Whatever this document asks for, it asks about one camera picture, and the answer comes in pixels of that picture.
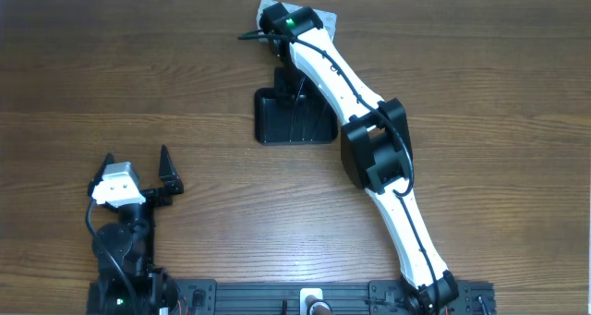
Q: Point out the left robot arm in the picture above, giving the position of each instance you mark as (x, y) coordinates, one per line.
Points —
(117, 245)

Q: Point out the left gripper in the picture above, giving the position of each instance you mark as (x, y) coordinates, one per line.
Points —
(157, 198)

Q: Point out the mounting rail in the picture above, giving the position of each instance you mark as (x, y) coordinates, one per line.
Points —
(258, 299)

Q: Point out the black tray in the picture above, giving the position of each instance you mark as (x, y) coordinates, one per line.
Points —
(272, 121)

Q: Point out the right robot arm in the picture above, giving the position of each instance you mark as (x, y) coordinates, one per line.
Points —
(318, 75)

